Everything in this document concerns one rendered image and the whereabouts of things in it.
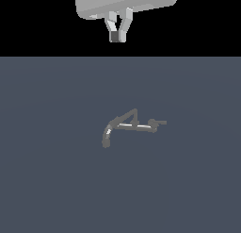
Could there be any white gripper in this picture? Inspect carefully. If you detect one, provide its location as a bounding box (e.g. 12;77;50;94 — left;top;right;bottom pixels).
75;0;183;43

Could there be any grey faucet handle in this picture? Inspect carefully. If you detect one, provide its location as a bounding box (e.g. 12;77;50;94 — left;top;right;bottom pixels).
147;118;168;128

